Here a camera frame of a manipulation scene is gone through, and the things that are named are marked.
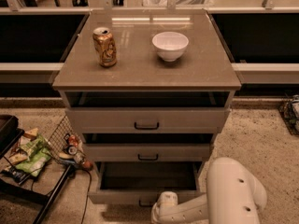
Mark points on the grey drawer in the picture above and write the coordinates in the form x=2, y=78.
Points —
x=147, y=120
x=147, y=152
x=141, y=183

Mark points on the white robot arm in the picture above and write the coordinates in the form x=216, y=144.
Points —
x=233, y=196

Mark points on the grey drawer cabinet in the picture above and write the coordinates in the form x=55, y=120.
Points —
x=201, y=78

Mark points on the white ceramic bowl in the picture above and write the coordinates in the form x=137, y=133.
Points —
x=170, y=45

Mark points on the gold soda can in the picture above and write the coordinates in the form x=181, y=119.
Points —
x=105, y=47

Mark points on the red soda can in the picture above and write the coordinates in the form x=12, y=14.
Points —
x=72, y=141

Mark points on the green chip bag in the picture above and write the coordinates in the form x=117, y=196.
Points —
x=37, y=155

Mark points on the blue snack bag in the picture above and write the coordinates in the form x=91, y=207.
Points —
x=19, y=176

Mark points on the wire mesh basket left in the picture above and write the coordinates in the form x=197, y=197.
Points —
x=58, y=141

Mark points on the wire basket right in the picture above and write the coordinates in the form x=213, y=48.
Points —
x=289, y=111

